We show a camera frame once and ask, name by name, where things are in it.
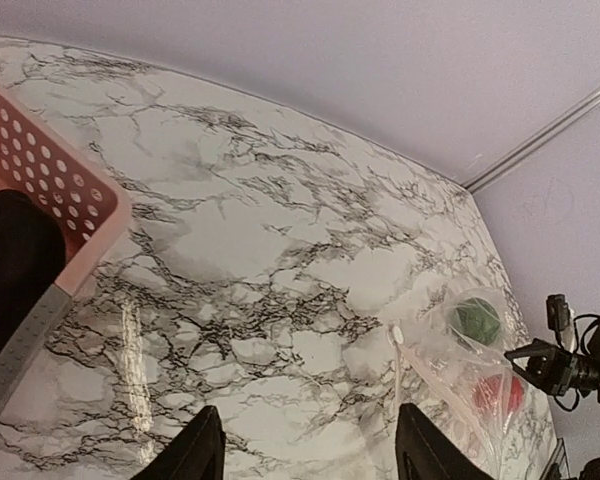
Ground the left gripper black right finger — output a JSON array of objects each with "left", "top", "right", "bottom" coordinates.
[{"left": 397, "top": 403, "right": 490, "bottom": 480}]

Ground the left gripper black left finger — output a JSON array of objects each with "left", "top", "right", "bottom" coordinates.
[{"left": 132, "top": 405, "right": 225, "bottom": 480}]

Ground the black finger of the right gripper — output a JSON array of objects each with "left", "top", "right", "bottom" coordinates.
[
  {"left": 504, "top": 338, "right": 555, "bottom": 363},
  {"left": 510, "top": 359, "right": 538, "bottom": 387}
]

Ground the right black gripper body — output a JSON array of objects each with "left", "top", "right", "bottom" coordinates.
[{"left": 527, "top": 316, "right": 600, "bottom": 404}]

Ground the red fake tomato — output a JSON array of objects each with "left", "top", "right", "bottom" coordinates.
[{"left": 472, "top": 374, "right": 525, "bottom": 414}]

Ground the green fake leafy vegetable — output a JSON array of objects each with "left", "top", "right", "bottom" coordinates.
[{"left": 451, "top": 297, "right": 501, "bottom": 346}]

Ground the clear zip top bag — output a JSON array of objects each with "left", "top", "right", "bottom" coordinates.
[{"left": 388, "top": 287, "right": 521, "bottom": 476}]

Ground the pink plastic basket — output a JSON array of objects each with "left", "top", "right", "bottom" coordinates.
[{"left": 0, "top": 86, "right": 131, "bottom": 415}]

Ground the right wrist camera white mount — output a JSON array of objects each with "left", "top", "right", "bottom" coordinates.
[{"left": 546, "top": 294, "right": 578, "bottom": 352}]

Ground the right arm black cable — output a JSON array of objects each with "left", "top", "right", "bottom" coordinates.
[{"left": 552, "top": 313, "right": 600, "bottom": 412}]

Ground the right aluminium frame post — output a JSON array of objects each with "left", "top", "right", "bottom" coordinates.
[{"left": 463, "top": 85, "right": 600, "bottom": 194}]

